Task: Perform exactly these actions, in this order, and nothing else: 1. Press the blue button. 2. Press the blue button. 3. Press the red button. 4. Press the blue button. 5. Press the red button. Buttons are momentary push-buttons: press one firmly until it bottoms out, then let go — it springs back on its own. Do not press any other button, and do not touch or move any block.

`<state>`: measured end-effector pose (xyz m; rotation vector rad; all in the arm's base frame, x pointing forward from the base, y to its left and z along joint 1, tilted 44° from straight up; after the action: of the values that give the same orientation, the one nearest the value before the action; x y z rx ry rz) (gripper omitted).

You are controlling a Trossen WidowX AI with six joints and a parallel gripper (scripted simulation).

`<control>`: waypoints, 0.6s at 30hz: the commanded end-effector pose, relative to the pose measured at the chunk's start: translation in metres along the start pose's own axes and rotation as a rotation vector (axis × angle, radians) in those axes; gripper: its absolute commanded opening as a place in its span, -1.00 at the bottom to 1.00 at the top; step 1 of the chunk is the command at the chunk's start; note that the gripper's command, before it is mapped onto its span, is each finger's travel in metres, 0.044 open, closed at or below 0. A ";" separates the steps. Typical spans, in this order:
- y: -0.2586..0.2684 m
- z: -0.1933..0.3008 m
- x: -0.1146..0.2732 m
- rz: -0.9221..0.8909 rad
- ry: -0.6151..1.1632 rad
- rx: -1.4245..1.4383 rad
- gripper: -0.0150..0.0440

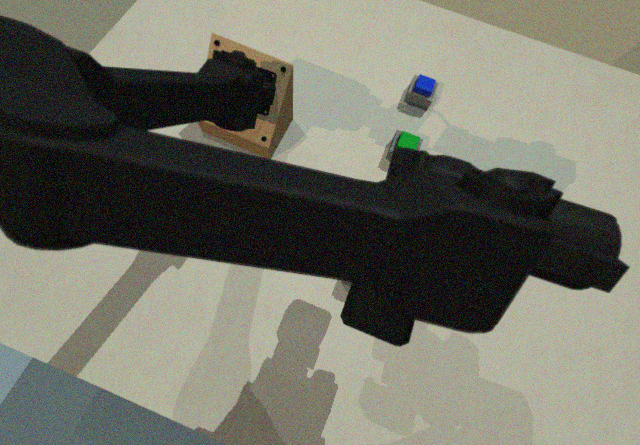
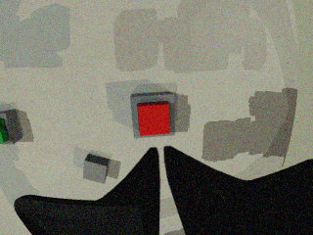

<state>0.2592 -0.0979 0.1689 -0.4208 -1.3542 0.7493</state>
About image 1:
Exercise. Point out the green button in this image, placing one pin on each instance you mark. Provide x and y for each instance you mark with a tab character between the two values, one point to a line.
403	139

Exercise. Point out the blue button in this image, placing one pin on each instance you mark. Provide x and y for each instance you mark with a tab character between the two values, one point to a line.
421	92

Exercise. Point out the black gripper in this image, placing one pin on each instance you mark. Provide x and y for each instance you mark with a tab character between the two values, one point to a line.
366	311

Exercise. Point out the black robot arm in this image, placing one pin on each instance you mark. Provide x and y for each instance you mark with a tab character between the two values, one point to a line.
439	240

